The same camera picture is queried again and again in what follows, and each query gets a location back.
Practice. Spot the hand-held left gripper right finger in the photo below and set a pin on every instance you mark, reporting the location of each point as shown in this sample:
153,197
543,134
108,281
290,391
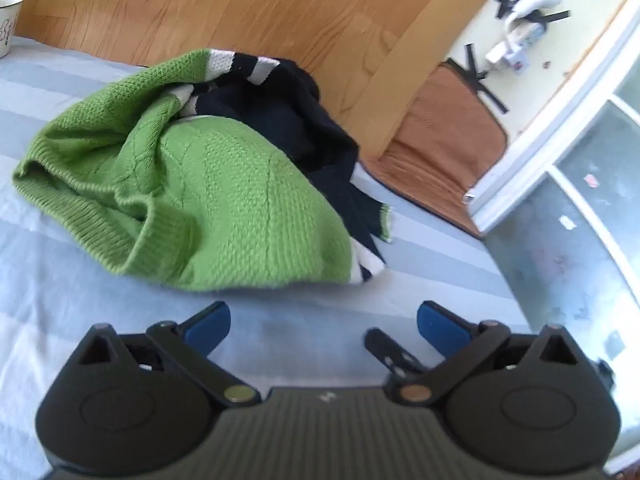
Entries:
442,327

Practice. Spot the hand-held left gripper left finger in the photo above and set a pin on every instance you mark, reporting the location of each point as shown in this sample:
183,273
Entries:
207,329

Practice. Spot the green navy knit sweater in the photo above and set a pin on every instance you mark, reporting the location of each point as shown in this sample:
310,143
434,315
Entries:
225,185

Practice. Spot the brown floor mat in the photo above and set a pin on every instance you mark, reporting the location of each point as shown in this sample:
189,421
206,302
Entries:
440,145

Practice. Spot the white power strip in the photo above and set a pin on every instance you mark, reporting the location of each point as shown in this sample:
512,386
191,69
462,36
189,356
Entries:
515,47

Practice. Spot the white printed mug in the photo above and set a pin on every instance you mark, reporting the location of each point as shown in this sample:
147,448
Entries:
7,25

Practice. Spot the white window frame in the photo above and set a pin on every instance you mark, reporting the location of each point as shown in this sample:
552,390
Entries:
545,135

